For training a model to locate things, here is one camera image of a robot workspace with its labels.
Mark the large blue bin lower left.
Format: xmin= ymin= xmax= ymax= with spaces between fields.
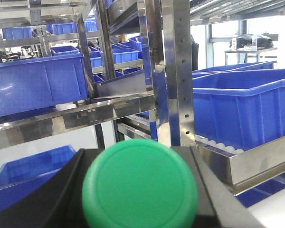
xmin=0 ymin=145 xmax=76 ymax=212

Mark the large blue bin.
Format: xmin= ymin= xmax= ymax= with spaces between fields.
xmin=0 ymin=145 xmax=76 ymax=212
xmin=0 ymin=53 xmax=88 ymax=117
xmin=192 ymin=68 xmax=285 ymax=151

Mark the stainless steel rack frame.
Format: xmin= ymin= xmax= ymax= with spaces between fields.
xmin=0 ymin=0 xmax=285 ymax=194

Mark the green push button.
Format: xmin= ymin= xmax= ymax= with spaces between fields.
xmin=82 ymin=139 xmax=198 ymax=228

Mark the large blue bin upper left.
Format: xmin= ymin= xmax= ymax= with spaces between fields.
xmin=0 ymin=53 xmax=88 ymax=117

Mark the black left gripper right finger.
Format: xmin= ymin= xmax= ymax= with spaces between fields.
xmin=172 ymin=145 xmax=264 ymax=228

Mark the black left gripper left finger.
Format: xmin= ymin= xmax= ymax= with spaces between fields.
xmin=0 ymin=149 xmax=102 ymax=228

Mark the large blue bin right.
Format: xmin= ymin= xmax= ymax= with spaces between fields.
xmin=192 ymin=68 xmax=285 ymax=151

